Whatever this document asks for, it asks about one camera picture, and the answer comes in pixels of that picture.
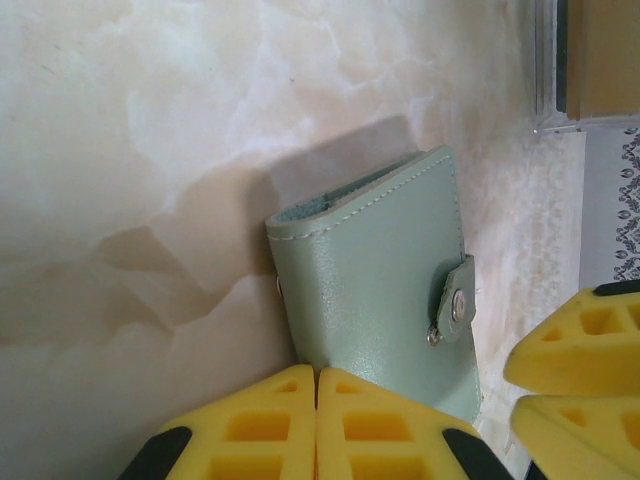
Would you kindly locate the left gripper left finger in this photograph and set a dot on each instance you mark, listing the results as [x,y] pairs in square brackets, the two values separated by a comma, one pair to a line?
[250,430]

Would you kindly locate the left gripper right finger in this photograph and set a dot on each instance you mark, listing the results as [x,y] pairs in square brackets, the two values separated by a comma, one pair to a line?
[380,435]

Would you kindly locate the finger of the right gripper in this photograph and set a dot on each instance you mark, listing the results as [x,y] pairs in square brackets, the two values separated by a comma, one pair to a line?
[600,440]
[550,360]

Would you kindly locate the green leather card holder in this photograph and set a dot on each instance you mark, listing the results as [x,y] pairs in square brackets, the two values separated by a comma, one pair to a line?
[370,280]

